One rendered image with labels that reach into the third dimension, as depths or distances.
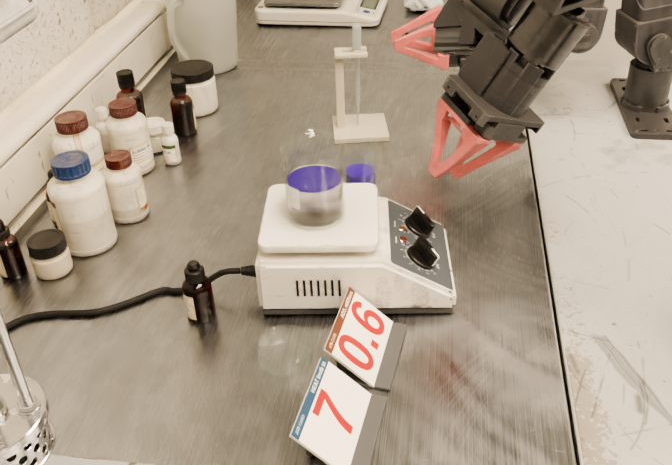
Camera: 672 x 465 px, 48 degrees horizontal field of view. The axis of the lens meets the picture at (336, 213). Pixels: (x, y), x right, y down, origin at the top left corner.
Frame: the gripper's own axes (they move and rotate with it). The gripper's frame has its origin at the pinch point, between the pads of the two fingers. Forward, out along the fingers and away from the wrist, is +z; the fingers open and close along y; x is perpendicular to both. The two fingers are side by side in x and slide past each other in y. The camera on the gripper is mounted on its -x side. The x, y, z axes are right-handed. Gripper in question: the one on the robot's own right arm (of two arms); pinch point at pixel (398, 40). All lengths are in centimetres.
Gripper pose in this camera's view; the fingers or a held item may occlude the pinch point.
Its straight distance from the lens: 107.8
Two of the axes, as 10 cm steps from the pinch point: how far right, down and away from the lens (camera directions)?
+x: 0.6, 8.4, 5.5
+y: 0.5, 5.4, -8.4
